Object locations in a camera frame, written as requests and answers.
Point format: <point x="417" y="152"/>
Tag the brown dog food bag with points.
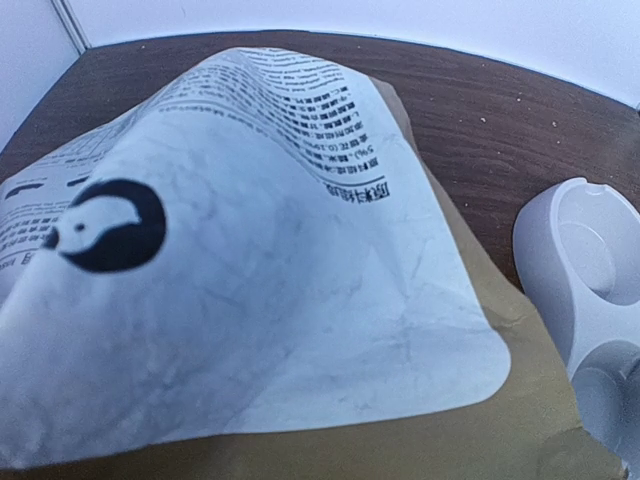
<point x="253" y="275"/>

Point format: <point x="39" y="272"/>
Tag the white double pet bowl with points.
<point x="576" y="252"/>

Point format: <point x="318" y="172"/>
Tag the left aluminium corner post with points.
<point x="71" y="25"/>

